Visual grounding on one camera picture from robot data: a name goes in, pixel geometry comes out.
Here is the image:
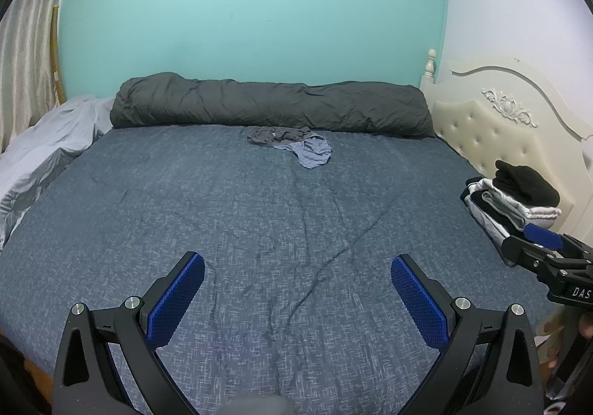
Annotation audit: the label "light grey sheet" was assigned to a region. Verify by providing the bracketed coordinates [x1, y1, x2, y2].
[1, 96, 113, 243]

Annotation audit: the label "beige striped curtain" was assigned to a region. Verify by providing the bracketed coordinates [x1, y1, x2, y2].
[1, 0, 58, 149]

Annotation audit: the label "person's right hand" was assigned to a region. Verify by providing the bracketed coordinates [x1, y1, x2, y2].
[547, 313, 593, 370]

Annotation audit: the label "cream tufted headboard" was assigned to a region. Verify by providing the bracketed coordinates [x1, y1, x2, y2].
[420, 50, 592, 242]

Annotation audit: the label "wooden pole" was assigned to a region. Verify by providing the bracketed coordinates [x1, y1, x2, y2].
[49, 6, 65, 105]

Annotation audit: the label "black folded garment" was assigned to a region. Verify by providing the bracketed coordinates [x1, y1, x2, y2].
[493, 160, 560, 207]

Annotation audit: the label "dark grey rolled duvet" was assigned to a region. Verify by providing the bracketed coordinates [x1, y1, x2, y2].
[110, 72, 434, 138]

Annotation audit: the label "light blue plaid shorts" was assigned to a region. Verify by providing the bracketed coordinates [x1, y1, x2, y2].
[275, 135, 333, 169]

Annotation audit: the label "white folded clothes stack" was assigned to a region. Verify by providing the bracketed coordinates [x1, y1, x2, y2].
[460, 177, 562, 255]

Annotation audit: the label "dark grey garment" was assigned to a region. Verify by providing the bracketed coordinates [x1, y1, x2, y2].
[247, 126, 321, 147]

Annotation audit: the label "blue patterned bed cover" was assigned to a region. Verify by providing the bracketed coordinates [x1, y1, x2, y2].
[1, 126, 553, 414]

